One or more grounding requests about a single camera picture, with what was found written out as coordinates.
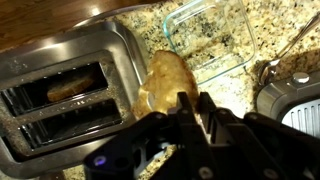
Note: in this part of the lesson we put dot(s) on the metal spoon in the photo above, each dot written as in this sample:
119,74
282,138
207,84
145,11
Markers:
268,70

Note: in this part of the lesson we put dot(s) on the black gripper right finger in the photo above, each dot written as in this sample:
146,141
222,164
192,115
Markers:
207,101

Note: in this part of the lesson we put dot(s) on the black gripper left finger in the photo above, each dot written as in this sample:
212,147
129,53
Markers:
183,103

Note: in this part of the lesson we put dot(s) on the black panini grill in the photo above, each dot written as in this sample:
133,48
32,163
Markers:
300,113

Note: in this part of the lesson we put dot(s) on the toasted bread slice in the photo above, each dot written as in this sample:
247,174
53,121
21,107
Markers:
66,88
166,80

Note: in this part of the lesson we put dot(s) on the stainless steel toaster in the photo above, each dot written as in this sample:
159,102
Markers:
76,41

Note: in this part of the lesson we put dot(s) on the clear glass baking dish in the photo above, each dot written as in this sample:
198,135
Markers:
206,33

